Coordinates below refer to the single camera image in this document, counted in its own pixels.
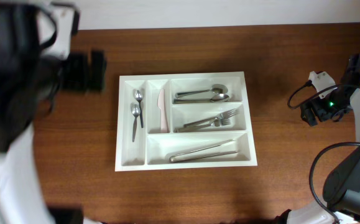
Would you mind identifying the small metal teaspoon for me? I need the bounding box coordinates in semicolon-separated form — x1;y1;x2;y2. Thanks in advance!
134;90;144;128
131;103;141;142

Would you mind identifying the white plastic knife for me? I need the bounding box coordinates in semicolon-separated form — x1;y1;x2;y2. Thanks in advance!
157;89;168;133

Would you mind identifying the metal fork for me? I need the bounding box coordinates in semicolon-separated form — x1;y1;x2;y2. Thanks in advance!
174;119;231;133
183;108;239;128

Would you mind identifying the metal tablespoon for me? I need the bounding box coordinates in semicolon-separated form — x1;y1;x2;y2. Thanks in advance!
175;84;228;98
173;93;230;104

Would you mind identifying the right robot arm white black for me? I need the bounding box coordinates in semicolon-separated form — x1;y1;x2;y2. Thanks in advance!
273;53;360;224

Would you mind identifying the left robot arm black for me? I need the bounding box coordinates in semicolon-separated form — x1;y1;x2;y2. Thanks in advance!
0;1;90;223

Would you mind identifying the white plastic cutlery tray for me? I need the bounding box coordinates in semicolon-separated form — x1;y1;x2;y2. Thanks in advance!
115;72;257;172

